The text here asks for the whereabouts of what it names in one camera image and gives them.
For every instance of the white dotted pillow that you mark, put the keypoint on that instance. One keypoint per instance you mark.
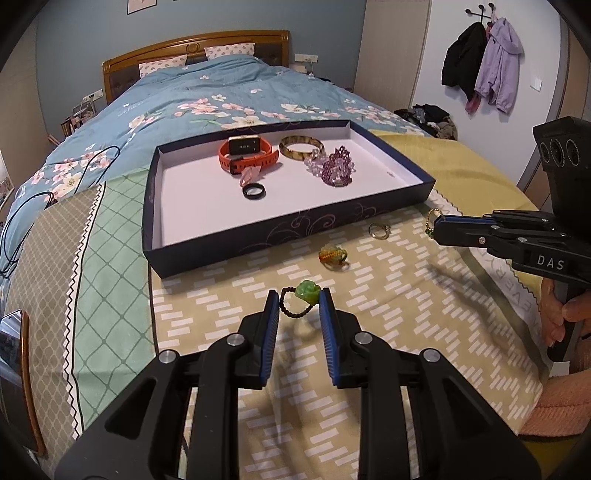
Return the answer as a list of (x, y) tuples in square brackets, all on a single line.
[(229, 50), (161, 65)]

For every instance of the blue floral duvet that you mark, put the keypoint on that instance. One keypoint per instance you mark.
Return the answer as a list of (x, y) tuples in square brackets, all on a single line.
[(184, 87)]

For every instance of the white wall switch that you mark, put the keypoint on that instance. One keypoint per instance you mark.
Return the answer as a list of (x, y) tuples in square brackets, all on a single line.
[(536, 84)]

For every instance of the pile of dark clothes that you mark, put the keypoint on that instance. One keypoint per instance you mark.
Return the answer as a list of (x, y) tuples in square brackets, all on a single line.
[(427, 120)]

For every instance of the black coat rack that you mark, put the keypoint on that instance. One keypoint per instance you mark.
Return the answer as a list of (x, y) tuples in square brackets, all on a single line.
[(482, 10)]

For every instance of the orange smartwatch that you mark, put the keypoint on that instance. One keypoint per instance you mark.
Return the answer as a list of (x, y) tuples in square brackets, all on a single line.
[(249, 161)]

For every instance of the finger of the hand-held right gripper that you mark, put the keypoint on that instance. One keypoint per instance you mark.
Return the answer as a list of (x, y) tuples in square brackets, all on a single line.
[(461, 236), (461, 221)]

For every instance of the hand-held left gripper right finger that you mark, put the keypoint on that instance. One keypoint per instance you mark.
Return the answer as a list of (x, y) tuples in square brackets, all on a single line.
[(328, 337)]

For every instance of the patchwork yellow green blanket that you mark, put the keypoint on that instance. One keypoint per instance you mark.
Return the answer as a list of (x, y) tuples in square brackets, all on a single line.
[(415, 295)]

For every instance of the person's right forearm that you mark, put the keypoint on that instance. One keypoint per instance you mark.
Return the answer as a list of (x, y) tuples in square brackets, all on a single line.
[(561, 401)]

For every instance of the purple jacket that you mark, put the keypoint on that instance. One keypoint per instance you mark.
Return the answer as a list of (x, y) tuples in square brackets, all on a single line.
[(501, 64)]

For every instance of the person's right hand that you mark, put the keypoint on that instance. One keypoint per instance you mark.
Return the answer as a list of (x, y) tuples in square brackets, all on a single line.
[(551, 304)]

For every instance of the white wall socket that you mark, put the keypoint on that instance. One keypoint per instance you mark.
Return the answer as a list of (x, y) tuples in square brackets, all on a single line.
[(305, 58), (92, 97)]

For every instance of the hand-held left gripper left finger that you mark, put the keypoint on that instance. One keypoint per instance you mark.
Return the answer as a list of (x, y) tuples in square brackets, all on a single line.
[(270, 332)]

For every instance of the framed pink flower picture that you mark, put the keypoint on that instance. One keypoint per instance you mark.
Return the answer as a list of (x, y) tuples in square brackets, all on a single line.
[(141, 4)]

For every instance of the dark blue cardboard box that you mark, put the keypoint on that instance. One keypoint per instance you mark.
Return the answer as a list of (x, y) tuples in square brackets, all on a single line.
[(277, 203)]

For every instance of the tortoiseshell bangle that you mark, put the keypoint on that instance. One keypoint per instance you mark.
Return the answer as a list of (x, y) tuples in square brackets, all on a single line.
[(284, 148)]

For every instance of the pink hanging garment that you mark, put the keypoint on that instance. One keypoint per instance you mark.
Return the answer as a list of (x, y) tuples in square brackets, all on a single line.
[(473, 104)]

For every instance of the cluttered bedside stand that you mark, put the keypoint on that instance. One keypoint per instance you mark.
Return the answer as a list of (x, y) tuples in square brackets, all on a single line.
[(76, 117)]

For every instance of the wooden headboard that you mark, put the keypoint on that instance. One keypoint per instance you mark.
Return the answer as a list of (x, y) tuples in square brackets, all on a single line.
[(194, 46)]

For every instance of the black jacket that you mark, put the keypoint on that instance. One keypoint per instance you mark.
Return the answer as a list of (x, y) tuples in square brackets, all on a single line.
[(461, 60)]

